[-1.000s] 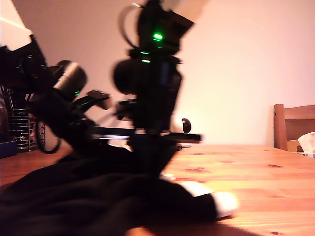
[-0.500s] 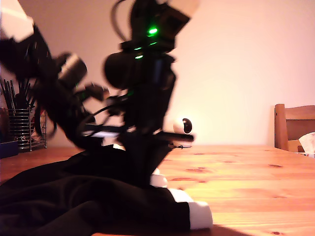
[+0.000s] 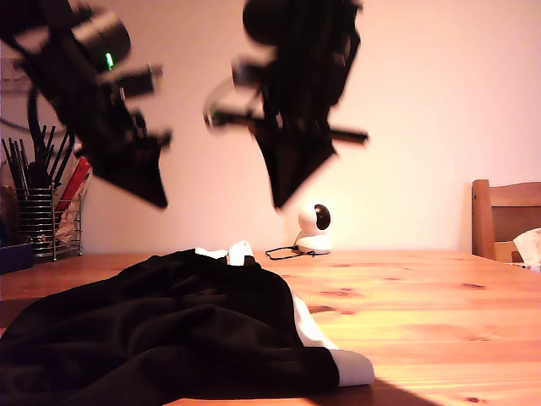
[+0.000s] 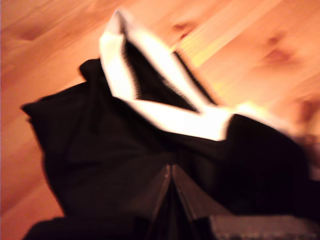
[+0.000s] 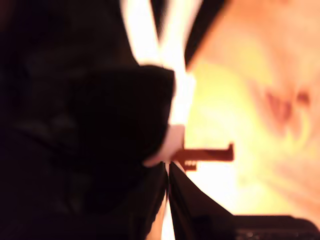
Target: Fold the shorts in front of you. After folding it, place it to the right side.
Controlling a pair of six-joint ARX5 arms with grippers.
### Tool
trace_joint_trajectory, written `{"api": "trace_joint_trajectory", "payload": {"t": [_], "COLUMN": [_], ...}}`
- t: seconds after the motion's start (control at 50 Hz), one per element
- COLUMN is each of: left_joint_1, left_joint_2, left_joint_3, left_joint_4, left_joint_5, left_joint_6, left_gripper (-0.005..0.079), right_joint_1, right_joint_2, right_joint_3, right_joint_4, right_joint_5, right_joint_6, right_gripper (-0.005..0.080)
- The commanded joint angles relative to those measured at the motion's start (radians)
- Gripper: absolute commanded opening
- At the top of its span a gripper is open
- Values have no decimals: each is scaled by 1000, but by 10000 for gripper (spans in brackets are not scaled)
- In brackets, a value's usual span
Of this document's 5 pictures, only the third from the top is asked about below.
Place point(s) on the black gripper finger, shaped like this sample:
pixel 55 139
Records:
pixel 279 169
pixel 139 177
pixel 308 165

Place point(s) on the black shorts with white stripes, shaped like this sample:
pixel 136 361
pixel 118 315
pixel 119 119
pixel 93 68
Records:
pixel 169 321

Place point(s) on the red paper packet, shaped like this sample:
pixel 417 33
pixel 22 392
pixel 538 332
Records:
pixel 76 182

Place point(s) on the clear plastic bag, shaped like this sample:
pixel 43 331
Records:
pixel 68 224

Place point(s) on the dark brown jar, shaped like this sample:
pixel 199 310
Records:
pixel 7 215

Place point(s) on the dark blue box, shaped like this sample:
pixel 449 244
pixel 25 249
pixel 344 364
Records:
pixel 16 258

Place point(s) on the wooden chair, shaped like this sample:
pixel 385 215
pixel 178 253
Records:
pixel 482 220

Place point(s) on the white tissue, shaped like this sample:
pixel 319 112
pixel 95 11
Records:
pixel 528 244

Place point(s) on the patterned tissue box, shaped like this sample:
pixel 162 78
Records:
pixel 527 267

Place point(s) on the white dome security camera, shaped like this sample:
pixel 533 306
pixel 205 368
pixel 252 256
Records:
pixel 313 241

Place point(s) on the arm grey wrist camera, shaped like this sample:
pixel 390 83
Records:
pixel 249 72
pixel 141 80

